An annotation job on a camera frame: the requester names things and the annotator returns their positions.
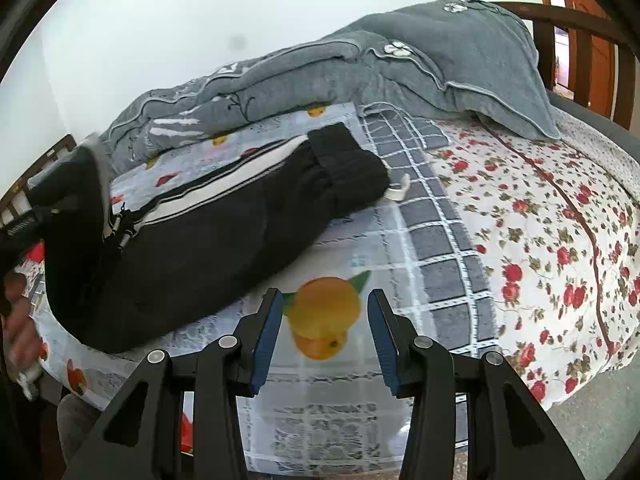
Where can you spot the wooden bed footboard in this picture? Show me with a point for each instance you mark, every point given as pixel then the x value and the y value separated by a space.
pixel 575 20

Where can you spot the wooden bed headboard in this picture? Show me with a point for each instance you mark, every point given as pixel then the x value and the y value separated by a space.
pixel 60 146

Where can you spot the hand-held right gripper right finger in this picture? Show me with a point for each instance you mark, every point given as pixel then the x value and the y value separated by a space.
pixel 386 342

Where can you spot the brown wooden door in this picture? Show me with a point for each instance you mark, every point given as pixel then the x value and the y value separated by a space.
pixel 600 70

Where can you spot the person's left hand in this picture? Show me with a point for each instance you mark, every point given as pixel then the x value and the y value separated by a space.
pixel 22 320

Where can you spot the black pants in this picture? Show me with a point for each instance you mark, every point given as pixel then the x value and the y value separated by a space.
pixel 200 250

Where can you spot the grey mattress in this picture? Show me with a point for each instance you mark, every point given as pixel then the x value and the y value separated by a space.
pixel 600 130

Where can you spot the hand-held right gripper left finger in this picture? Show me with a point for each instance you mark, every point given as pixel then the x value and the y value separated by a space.
pixel 264 342

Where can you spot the fruit print plastic sheet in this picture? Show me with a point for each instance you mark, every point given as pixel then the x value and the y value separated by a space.
pixel 345 240

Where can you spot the red floral bedsheet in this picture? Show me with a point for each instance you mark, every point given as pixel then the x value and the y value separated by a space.
pixel 525 240

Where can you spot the grey floral quilt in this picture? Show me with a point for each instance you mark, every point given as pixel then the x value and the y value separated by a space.
pixel 450 60

